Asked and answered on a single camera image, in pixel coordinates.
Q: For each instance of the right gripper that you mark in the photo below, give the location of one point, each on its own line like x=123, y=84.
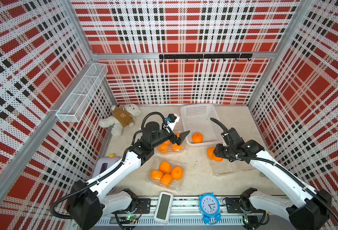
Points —
x=218, y=150

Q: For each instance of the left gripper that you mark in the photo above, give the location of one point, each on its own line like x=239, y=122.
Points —
x=179, y=140

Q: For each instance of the orange one container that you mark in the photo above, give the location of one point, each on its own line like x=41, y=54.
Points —
x=197, y=138

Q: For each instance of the orange four container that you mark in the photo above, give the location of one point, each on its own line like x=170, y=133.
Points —
x=218, y=159

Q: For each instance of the clear clamshell container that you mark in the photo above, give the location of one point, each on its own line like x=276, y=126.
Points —
x=166, y=173
x=170, y=150
x=222, y=168

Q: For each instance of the white plastic basket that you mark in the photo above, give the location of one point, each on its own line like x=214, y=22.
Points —
x=196, y=119

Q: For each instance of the orange three container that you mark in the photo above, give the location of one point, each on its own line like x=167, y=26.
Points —
x=210, y=153

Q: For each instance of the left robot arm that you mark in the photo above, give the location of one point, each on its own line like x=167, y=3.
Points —
x=87, y=201

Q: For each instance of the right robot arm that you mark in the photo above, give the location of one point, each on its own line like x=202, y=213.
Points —
x=305, y=207

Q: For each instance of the white teddy bear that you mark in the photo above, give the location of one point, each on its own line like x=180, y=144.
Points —
x=124, y=116

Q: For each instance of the blue alarm clock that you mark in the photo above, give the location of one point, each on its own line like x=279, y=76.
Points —
x=209, y=207

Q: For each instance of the white digital timer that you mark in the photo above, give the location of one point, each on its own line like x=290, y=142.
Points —
x=163, y=208

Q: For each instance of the purple white speaker box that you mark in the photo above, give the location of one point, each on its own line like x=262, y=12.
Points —
x=103, y=164

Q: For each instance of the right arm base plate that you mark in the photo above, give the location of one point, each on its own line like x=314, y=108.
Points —
x=233, y=205

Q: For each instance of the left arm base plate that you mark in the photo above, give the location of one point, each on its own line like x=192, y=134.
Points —
x=143, y=206

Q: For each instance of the black hook rail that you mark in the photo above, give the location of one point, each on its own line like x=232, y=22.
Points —
x=235, y=56

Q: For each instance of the white wire wall shelf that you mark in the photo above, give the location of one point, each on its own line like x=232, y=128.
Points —
x=88, y=82

